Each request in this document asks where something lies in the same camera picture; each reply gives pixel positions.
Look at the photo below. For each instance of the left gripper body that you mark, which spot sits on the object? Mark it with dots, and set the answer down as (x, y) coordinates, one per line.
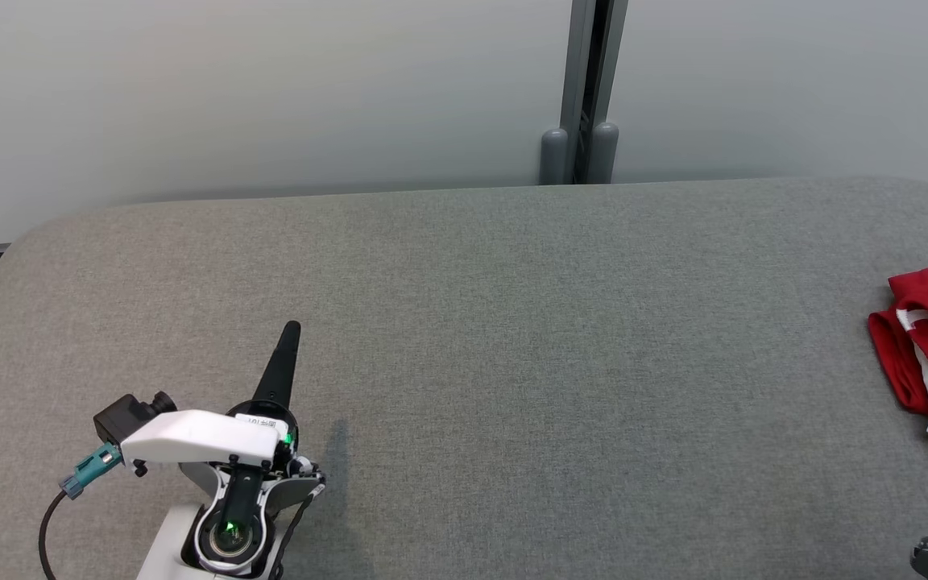
(198, 439)

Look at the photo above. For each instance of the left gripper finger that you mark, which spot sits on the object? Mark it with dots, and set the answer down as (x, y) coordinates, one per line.
(280, 362)

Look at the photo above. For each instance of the red white-striped shorts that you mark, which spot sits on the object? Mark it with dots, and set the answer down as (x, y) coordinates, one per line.
(907, 354)

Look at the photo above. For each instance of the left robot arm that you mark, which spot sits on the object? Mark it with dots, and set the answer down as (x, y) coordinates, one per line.
(170, 548)

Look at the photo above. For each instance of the grey fabric sofa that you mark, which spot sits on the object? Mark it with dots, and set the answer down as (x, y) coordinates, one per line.
(512, 362)

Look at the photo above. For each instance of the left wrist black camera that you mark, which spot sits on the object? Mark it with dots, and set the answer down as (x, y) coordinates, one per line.
(122, 415)

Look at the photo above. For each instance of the grey partition post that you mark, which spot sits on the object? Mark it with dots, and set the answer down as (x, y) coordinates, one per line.
(585, 80)

